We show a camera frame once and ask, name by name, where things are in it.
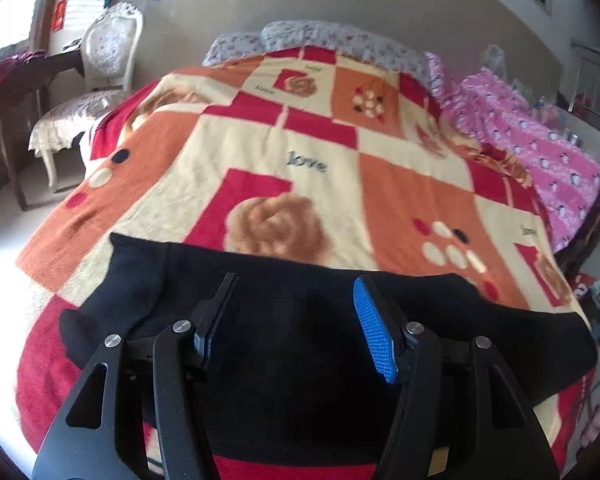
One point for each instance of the grey floral pillow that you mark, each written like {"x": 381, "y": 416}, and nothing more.
{"x": 352, "y": 41}
{"x": 233, "y": 46}

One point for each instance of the white ornate chair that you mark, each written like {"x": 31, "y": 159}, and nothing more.
{"x": 108, "y": 52}

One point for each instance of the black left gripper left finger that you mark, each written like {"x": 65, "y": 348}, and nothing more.
{"x": 207, "y": 317}

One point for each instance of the dark wooden desk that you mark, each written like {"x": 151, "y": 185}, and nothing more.
{"x": 27, "y": 79}

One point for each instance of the orange red patterned blanket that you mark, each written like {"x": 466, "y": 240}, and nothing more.
{"x": 302, "y": 155}

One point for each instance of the black pants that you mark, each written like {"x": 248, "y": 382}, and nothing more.
{"x": 293, "y": 383}

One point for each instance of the pink penguin print blanket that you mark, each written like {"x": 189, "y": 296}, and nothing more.
{"x": 489, "y": 110}

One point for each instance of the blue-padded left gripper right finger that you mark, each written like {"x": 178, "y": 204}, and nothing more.
{"x": 382, "y": 326}

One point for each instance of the metal stair railing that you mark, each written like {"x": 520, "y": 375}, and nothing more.
{"x": 585, "y": 96}

